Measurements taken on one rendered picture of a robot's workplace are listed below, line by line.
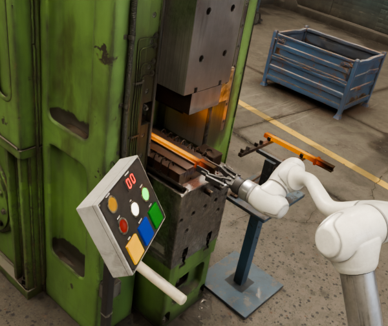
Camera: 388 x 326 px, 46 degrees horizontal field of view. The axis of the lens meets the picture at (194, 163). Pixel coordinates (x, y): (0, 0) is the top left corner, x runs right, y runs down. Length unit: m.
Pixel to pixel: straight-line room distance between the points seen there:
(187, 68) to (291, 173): 0.60
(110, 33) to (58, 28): 0.37
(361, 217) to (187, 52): 0.86
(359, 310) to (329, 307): 1.60
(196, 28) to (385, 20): 8.34
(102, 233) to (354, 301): 0.78
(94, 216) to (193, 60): 0.70
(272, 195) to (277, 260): 1.37
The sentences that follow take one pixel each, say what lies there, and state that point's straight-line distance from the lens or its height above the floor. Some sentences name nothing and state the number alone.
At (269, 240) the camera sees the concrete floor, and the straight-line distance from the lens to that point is 3.34.
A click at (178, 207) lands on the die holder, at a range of 2.04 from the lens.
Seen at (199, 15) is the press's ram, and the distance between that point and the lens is 1.72.
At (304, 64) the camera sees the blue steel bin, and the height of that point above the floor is 0.45.
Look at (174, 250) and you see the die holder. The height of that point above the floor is 0.59.
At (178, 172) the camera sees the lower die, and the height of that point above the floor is 0.98.
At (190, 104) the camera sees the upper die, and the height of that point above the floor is 1.32.
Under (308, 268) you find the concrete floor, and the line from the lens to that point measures 3.24.
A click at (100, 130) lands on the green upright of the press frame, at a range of 1.80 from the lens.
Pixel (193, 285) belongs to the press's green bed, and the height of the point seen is 0.16.
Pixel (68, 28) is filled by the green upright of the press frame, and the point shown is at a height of 1.52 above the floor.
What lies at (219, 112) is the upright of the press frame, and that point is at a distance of 2.32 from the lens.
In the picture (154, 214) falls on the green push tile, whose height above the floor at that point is 1.02.
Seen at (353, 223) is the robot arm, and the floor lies 1.33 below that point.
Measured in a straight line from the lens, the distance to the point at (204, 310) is 2.76.
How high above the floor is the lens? 2.06
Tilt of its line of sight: 31 degrees down
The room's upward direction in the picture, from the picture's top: 10 degrees clockwise
